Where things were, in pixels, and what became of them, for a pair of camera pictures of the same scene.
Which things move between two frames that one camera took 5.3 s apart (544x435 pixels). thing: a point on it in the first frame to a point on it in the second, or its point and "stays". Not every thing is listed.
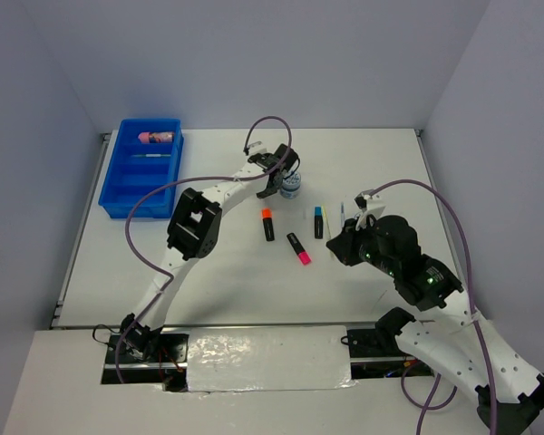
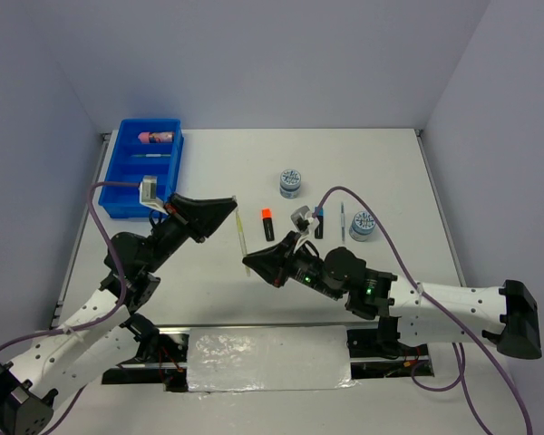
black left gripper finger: x=274 y=183 to x=201 y=217
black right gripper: x=343 y=245 to x=275 y=263
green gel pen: x=150 y=155 stays
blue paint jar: x=291 y=186 stays
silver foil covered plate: x=222 y=359 stays
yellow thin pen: x=327 y=221 to x=242 y=238
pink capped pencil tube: x=156 y=137 stays
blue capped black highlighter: x=318 y=225 stays
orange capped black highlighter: x=267 y=215 stays
